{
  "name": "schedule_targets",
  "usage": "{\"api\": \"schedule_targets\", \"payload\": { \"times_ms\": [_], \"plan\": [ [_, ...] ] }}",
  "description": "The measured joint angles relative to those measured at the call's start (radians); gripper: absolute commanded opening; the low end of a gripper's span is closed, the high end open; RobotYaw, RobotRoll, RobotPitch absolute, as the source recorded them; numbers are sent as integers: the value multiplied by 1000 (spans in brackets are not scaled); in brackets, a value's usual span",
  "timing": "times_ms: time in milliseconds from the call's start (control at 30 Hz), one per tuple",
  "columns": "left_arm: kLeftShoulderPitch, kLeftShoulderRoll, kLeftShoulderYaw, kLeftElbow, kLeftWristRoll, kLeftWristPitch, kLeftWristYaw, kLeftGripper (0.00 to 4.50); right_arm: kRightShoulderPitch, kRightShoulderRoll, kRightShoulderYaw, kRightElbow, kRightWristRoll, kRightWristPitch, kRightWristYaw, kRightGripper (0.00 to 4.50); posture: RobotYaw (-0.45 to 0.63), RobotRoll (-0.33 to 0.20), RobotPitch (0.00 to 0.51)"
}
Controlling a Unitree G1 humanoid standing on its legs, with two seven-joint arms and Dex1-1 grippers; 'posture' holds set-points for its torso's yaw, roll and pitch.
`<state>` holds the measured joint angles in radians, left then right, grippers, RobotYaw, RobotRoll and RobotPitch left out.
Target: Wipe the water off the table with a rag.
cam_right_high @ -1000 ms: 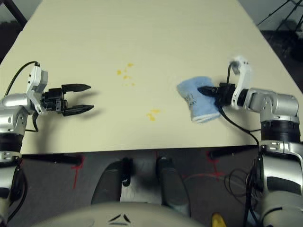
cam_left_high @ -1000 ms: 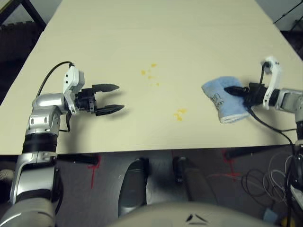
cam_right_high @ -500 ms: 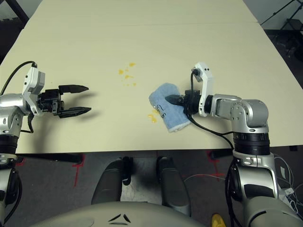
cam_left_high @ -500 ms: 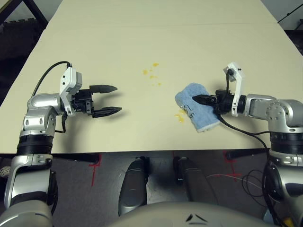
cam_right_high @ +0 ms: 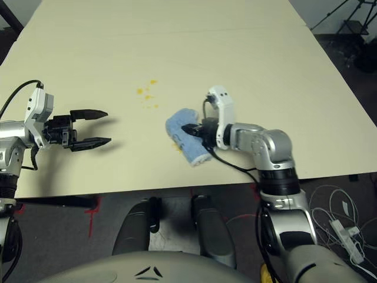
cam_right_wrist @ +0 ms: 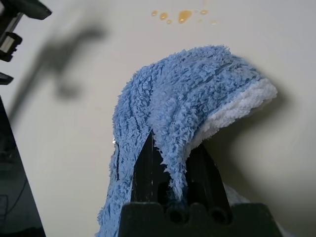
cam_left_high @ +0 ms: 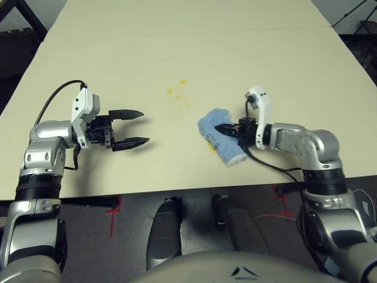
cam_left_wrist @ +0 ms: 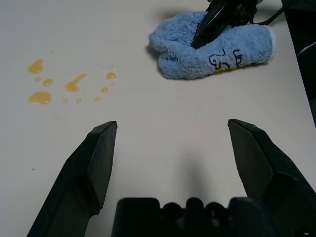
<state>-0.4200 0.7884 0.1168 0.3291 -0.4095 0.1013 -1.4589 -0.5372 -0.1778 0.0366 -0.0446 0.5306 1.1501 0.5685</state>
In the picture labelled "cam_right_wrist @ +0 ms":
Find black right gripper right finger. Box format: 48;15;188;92
184;143;233;219

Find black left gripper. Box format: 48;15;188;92
0;0;53;86

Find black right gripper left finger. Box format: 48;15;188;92
130;131;173;204

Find blue fluffy rag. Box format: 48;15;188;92
95;44;289;237

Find large yellowish liquid puddle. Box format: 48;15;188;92
177;10;193;25

